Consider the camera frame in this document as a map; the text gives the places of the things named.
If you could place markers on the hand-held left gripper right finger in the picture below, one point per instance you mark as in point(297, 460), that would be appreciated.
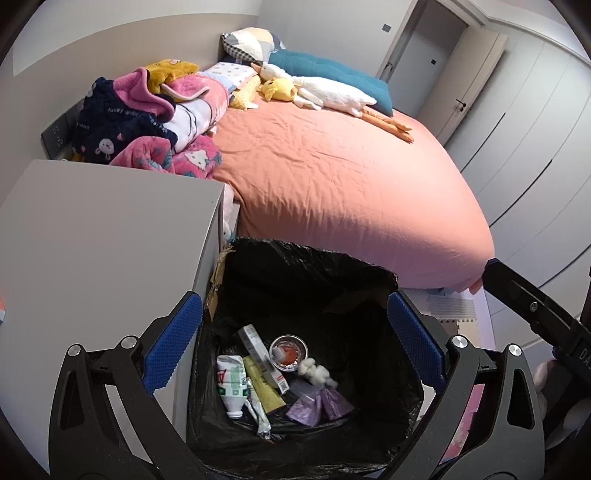
point(415, 341)

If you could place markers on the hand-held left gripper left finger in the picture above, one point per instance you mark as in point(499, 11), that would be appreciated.
point(173, 341)

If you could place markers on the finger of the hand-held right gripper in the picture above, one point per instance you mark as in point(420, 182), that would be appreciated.
point(521, 302)

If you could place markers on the white paper carton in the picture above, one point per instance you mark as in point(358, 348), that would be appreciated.
point(258, 350)

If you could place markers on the black-lined trash bin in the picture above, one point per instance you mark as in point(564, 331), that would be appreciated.
point(323, 286)

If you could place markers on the white tissue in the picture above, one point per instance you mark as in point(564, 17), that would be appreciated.
point(309, 367)

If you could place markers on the gold foil cup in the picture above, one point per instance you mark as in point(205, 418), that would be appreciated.
point(295, 341)

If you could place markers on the person's right hand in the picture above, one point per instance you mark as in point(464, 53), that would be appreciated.
point(543, 383)

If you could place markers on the foam floor mat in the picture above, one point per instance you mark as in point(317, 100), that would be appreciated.
point(457, 323)

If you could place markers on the crushed white green bottle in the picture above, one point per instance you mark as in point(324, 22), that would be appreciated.
point(231, 383)

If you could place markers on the purple wrapper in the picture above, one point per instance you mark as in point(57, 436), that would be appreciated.
point(304, 408)
point(337, 404)

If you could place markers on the yellow packet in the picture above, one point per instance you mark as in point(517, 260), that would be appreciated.
point(265, 392)

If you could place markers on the grey bedside cabinet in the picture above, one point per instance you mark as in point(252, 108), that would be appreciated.
point(92, 230)

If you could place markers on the bed with orange sheet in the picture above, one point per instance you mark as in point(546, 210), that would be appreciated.
point(346, 184)

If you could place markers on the pink cat print blanket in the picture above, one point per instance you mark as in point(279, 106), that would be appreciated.
point(184, 159)

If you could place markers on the pink white cartoon blanket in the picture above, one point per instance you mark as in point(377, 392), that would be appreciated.
point(194, 115)

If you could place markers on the navy pink-lined fleece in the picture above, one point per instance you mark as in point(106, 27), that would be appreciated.
point(106, 120)

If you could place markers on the beige door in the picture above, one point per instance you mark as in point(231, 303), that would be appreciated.
point(466, 74)

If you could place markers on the yellow dotted cushion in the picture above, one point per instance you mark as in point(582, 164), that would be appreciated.
point(244, 94)

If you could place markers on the white goose plush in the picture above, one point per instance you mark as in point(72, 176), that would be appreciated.
point(332, 92)

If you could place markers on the yellow cloth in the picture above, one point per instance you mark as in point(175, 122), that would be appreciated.
point(171, 71)

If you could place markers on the yellow duck plush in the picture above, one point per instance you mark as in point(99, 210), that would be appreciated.
point(277, 90)

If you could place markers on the white dotted pillow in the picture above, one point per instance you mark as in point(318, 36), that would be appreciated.
point(228, 74)

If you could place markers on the teal cushion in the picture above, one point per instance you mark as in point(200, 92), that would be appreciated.
point(332, 69)

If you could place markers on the checked pillow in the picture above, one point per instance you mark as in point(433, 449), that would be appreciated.
point(251, 44)

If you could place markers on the dark wall socket panel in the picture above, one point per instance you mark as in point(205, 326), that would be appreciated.
point(57, 136)

